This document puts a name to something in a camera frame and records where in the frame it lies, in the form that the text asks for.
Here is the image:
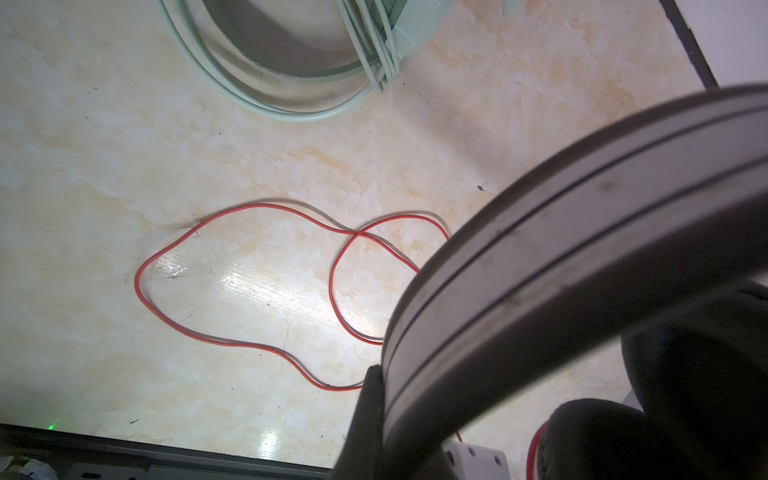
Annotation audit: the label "red headphone cable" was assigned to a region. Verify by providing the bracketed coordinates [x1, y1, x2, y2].
[133, 202, 544, 480]

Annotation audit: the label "mint green headphone cable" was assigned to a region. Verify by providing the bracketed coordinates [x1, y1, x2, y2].
[335, 0, 403, 91]

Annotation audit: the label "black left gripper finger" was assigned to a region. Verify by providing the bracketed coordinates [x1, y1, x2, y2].
[329, 365, 384, 480]

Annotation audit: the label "mint green headphones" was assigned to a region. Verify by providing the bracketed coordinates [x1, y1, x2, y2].
[158, 1, 453, 123]

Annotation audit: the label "white black headphones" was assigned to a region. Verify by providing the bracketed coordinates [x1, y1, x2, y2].
[382, 84, 767, 478]

